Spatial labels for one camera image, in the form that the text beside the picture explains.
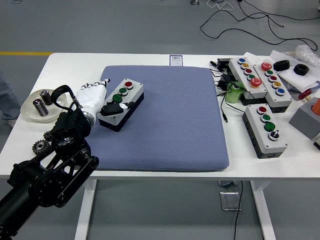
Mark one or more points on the black power adapter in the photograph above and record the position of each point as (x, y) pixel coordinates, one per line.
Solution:
(226, 78)

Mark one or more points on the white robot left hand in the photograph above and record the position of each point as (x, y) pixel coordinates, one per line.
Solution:
(91, 96)

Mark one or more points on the five-button box with two green buttons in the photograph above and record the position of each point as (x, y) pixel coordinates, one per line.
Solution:
(285, 100)

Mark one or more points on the black box device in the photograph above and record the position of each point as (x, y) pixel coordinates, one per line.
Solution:
(222, 63)

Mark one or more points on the large dark metal gear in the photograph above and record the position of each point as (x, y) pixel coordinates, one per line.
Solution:
(38, 148)

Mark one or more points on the white paper sheet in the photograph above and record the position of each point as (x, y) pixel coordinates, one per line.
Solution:
(297, 80)

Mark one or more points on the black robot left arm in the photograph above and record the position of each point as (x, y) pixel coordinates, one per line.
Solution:
(62, 130)

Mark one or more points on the white shallow dish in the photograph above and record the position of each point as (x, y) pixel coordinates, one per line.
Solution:
(28, 111)

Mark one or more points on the person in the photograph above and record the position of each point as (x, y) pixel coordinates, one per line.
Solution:
(7, 100)

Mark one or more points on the four-button box with selector switch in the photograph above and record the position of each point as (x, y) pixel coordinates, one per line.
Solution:
(255, 130)

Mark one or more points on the grey block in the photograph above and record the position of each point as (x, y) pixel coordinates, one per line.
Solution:
(302, 120)

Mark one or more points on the dark cylindrical capacitor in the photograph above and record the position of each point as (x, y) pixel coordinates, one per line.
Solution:
(47, 98)
(40, 107)

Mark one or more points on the grey button box black base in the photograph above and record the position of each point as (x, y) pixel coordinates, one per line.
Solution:
(133, 93)

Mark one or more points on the barcode label sticker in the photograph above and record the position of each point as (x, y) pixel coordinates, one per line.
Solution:
(176, 60)

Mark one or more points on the five-button box with yellow button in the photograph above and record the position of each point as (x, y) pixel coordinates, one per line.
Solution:
(237, 68)

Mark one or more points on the blue-grey mesh mat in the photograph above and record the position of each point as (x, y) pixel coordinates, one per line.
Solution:
(175, 112)

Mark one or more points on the orange cylinder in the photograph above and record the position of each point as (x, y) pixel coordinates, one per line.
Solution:
(317, 106)

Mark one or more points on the yellow floor tape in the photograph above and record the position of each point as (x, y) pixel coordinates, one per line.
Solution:
(25, 53)

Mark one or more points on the small dark metal gear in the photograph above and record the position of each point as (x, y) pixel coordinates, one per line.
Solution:
(47, 136)

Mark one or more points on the clear bubble wrap bag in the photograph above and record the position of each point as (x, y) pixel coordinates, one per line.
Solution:
(306, 53)

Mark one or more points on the white table leg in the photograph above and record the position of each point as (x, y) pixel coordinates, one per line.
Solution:
(265, 215)
(83, 215)

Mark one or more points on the metal floor socket plate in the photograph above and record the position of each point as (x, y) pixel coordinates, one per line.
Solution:
(228, 201)

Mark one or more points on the green plastic cylinder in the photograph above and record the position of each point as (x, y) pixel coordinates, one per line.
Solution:
(233, 96)

